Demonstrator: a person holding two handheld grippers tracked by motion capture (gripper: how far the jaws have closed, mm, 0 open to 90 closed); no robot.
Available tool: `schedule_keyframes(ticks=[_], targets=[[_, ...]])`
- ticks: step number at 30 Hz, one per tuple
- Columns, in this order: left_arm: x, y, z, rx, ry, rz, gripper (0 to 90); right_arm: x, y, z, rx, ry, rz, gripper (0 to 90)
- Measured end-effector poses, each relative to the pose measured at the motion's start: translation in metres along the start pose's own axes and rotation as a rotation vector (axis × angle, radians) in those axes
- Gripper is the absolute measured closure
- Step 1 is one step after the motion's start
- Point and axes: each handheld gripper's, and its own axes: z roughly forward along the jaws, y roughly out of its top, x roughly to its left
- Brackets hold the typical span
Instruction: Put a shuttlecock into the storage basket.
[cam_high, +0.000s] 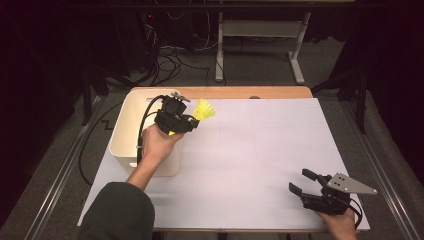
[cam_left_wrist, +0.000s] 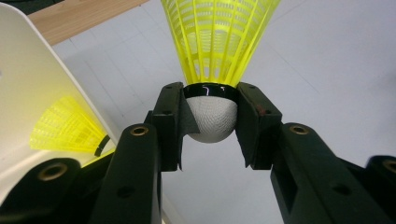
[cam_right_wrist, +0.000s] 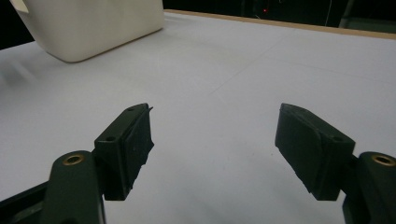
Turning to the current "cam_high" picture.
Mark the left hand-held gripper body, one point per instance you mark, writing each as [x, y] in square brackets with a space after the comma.
[170, 118]

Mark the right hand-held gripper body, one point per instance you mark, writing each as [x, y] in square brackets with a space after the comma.
[328, 201]

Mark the yellow shuttlecock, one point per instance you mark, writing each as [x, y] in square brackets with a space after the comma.
[205, 110]
[171, 133]

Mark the white plastic bin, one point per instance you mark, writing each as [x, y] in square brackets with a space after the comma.
[123, 140]

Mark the person's right hand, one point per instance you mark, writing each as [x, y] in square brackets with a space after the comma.
[338, 226]

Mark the person's left hand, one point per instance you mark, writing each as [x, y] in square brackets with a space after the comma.
[158, 145]

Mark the white paper sheet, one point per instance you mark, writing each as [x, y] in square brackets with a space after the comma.
[240, 186]

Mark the wooden table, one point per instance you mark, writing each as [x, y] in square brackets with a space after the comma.
[250, 92]

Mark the black metal stand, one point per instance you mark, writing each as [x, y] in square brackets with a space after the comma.
[87, 96]
[361, 100]

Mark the dark equipment with red light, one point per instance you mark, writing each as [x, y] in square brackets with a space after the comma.
[156, 26]

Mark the aluminium rail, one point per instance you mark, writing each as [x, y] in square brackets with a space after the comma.
[376, 166]
[56, 186]

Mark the white metal desk frame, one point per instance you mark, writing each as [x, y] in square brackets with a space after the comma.
[263, 28]

